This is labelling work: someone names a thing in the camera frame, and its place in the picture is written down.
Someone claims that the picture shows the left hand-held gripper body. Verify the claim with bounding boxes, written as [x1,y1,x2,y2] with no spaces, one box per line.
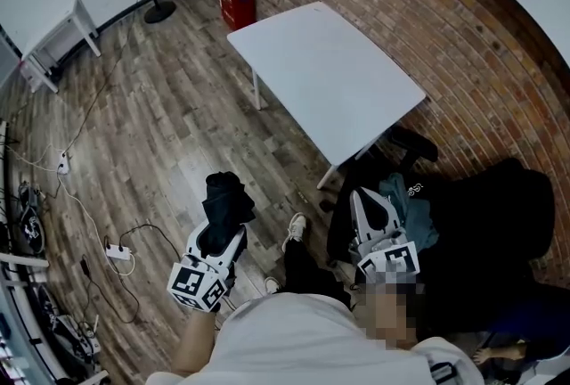
[167,252,238,314]

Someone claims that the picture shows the cluttered equipment shelf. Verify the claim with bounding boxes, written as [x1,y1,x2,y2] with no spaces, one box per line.
[0,119,110,385]

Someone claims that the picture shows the long white power strip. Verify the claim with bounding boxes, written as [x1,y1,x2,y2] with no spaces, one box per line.
[105,243,134,261]

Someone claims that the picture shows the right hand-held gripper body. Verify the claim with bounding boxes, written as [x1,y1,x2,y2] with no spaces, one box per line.
[348,230,422,286]

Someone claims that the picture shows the black shoulder strap buckle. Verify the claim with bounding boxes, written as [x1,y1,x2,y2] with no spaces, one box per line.
[428,359,460,385]

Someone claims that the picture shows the blue jeans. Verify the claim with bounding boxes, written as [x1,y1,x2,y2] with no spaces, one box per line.
[378,172,441,251]

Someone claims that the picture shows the person's black trousers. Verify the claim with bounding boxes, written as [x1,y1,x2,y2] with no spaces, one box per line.
[281,235,354,309]

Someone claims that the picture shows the person's white right shoe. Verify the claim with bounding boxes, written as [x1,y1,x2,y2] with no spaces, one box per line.
[281,212,309,253]

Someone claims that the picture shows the person's right forearm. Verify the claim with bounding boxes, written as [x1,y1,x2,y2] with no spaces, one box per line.
[361,284,419,351]

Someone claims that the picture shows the white metal desk frame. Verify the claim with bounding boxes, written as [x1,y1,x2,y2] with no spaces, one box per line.
[20,0,102,94]

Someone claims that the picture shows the person's left forearm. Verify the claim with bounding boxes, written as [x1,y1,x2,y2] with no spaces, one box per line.
[171,309,220,378]

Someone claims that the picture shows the white table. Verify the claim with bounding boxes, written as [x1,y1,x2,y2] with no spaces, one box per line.
[226,1,428,191]

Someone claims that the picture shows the red box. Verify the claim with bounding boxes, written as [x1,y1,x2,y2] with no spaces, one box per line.
[216,0,258,31]

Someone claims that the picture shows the person's white shirt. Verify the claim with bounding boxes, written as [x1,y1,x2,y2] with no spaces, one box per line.
[145,291,485,385]

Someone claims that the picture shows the black power adapter cable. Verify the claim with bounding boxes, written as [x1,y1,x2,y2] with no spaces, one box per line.
[78,223,180,325]

